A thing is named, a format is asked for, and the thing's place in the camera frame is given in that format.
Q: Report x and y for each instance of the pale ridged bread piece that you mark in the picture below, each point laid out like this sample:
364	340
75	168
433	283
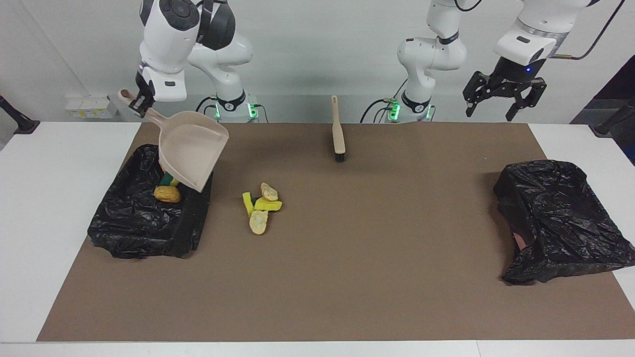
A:
258	222
269	192

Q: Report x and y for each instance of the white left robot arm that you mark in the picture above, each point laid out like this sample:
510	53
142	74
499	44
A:
431	54

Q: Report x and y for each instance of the boxy black bag lined bin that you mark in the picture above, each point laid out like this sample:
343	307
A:
129	228

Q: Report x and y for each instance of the beige hand brush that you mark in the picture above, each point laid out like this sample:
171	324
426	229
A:
339	139

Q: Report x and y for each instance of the beige plastic dustpan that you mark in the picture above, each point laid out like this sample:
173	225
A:
191	148

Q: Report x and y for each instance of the plain yellow sponge piece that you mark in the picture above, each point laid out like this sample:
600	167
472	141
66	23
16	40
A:
269	205

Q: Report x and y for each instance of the black stand post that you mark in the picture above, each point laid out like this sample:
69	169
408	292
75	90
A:
612	121
20	121

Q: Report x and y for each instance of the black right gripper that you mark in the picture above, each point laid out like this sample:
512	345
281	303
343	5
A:
145	82

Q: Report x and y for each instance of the crumpled black bag lined bin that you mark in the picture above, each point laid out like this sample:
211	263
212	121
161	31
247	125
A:
560	233

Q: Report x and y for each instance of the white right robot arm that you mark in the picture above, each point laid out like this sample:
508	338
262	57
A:
163	54

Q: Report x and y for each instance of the brown bread roll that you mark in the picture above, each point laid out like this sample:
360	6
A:
167	194

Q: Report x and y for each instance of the white power strip box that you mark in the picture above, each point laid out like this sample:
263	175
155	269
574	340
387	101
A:
92	106

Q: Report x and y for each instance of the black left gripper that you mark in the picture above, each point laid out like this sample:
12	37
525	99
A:
516	74

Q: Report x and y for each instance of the brown table mat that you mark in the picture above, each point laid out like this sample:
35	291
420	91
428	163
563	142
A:
297	307

